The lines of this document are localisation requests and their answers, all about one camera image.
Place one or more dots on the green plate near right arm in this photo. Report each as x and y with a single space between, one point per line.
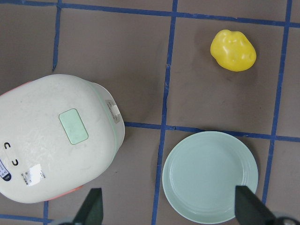
201 172

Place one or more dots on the white rice cooker orange handle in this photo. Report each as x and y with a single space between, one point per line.
57 133

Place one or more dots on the yellow toy bell pepper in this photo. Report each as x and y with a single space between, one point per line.
233 51

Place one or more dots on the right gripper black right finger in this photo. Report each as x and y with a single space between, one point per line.
249 210

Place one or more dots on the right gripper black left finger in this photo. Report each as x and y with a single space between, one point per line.
91 211

